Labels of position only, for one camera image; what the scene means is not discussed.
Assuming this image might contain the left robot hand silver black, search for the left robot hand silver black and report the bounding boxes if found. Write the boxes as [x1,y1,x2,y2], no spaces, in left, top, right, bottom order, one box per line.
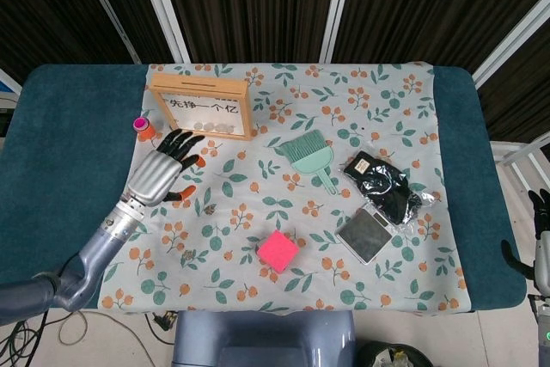
[125,129,208,208]

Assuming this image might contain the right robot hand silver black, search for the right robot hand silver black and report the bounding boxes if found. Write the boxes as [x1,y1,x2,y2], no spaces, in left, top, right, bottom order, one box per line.
[500,188,550,295]

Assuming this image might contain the orange bottle pink cap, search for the orange bottle pink cap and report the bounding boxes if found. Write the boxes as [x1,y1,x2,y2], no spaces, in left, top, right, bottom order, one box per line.
[131,116,156,142]

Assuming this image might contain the teal table cover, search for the teal table cover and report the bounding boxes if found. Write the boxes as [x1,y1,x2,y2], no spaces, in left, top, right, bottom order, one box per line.
[0,64,529,312]

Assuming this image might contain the white metal rack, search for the white metal rack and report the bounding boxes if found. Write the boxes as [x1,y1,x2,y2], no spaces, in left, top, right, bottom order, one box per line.
[491,132,550,205]

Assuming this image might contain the pink foam cube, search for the pink foam cube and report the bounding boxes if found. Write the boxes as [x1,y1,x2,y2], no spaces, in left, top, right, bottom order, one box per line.
[256,230,300,274]

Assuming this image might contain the black power plug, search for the black power plug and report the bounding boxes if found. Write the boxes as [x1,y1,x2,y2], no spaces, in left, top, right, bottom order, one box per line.
[155,311,178,330]

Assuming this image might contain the floral tablecloth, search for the floral tablecloth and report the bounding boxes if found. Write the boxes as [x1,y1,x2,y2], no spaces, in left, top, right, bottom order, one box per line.
[97,61,476,315]

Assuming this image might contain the mint green hand brush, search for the mint green hand brush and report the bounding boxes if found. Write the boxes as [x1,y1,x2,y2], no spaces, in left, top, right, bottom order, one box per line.
[278,132,339,196]

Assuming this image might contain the black gloves in plastic bag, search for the black gloves in plastic bag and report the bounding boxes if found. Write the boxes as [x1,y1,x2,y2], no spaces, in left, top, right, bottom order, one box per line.
[341,150,442,227]

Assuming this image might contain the silver pocket scale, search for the silver pocket scale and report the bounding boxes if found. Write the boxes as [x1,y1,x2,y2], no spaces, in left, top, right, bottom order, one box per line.
[333,205,396,266]

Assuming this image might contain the blue-grey robot torso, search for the blue-grey robot torso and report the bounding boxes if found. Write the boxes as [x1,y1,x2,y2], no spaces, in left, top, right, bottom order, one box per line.
[173,309,357,367]

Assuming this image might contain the black trash bin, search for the black trash bin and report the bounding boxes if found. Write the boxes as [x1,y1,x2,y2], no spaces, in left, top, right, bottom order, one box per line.
[358,340,435,367]

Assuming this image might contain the wooden coin box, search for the wooden coin box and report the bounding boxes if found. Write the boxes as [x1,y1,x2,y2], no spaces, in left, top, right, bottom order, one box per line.
[148,73,255,142]

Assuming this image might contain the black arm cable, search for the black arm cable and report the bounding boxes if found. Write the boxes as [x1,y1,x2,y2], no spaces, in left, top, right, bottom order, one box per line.
[40,253,83,342]

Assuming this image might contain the white partition post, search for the white partition post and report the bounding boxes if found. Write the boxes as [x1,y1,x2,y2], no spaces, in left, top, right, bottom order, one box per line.
[73,0,142,65]
[131,0,193,65]
[470,0,550,89]
[317,0,358,65]

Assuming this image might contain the white blue frame piece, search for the white blue frame piece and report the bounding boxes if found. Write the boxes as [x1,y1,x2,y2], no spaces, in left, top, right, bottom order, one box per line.
[0,68,22,97]

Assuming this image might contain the black floor cable bundle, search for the black floor cable bundle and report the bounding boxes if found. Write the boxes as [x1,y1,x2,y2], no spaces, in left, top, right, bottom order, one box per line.
[0,313,48,367]

